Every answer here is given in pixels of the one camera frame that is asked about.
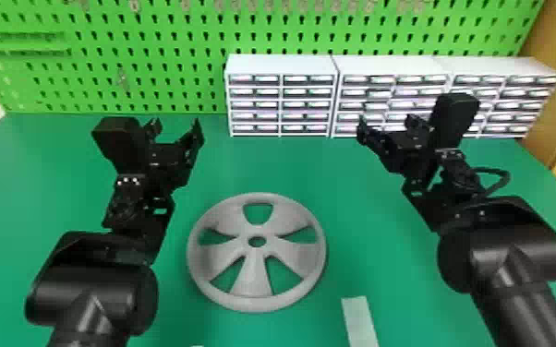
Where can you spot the white drawer cabinet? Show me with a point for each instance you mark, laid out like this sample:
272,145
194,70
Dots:
280,99
384,92
515,97

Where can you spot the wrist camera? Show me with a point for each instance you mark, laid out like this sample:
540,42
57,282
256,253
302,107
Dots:
452,118
119,143

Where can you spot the grey wheel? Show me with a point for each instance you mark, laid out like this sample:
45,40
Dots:
258,264

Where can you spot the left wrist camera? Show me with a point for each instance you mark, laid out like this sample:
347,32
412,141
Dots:
119,143

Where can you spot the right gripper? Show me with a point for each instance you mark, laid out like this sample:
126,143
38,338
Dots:
411,155

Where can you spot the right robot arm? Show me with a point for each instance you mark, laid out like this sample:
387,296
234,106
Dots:
506,257

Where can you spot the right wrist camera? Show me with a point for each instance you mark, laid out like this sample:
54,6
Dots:
452,118

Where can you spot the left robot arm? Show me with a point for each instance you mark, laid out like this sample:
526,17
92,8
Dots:
94,286

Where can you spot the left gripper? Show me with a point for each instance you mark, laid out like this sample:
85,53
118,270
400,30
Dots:
169,165

